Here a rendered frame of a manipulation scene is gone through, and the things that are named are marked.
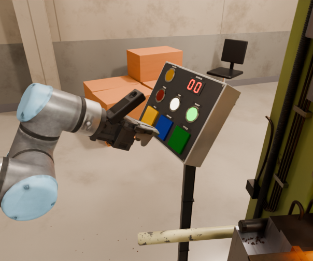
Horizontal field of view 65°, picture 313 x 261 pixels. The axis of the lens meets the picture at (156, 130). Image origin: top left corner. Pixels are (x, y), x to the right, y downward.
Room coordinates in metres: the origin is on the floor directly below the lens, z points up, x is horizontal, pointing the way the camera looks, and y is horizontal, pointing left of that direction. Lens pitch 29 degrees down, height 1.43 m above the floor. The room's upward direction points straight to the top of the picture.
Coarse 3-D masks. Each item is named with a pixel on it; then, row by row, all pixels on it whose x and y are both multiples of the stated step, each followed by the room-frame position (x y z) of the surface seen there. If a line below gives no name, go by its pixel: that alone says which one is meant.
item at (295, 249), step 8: (296, 248) 0.30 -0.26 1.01; (248, 256) 0.28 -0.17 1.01; (256, 256) 0.28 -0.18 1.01; (264, 256) 0.28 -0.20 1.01; (272, 256) 0.28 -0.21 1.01; (280, 256) 0.28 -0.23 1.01; (288, 256) 0.28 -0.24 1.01; (296, 256) 0.28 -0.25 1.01; (304, 256) 0.28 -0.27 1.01; (312, 256) 0.29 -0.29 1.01
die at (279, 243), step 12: (276, 216) 0.40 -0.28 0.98; (288, 216) 0.40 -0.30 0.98; (312, 216) 0.40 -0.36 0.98; (276, 228) 0.37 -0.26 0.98; (288, 228) 0.37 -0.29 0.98; (300, 228) 0.36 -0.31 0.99; (312, 228) 0.36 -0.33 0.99; (276, 240) 0.36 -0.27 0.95; (288, 240) 0.33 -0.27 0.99; (300, 240) 0.33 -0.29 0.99; (312, 240) 0.33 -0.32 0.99; (276, 252) 0.35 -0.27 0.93
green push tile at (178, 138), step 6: (174, 132) 0.73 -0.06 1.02; (180, 132) 0.71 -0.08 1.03; (186, 132) 0.70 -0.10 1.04; (174, 138) 0.72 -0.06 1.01; (180, 138) 0.70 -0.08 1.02; (186, 138) 0.68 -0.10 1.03; (168, 144) 0.72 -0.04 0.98; (174, 144) 0.70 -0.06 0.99; (180, 144) 0.68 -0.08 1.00; (180, 150) 0.67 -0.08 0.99
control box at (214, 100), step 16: (160, 80) 0.95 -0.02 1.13; (176, 80) 0.88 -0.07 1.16; (208, 80) 0.76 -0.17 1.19; (176, 96) 0.83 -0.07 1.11; (192, 96) 0.77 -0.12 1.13; (208, 96) 0.72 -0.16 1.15; (224, 96) 0.70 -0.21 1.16; (144, 112) 0.92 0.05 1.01; (160, 112) 0.85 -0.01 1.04; (176, 112) 0.79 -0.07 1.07; (208, 112) 0.69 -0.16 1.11; (224, 112) 0.71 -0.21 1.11; (192, 128) 0.69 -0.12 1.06; (208, 128) 0.68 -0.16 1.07; (192, 144) 0.66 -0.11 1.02; (208, 144) 0.68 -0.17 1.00; (192, 160) 0.65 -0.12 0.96
